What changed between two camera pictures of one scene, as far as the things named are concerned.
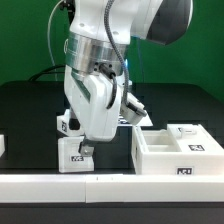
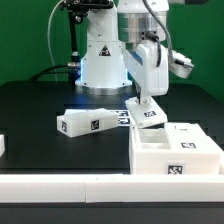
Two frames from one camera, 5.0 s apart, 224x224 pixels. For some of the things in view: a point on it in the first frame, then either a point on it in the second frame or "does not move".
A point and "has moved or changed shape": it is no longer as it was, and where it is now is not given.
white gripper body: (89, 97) -> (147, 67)
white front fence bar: (111, 188) does not move
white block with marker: (69, 157) -> (146, 114)
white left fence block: (2, 144) does not move
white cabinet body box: (156, 152) has moved or changed shape
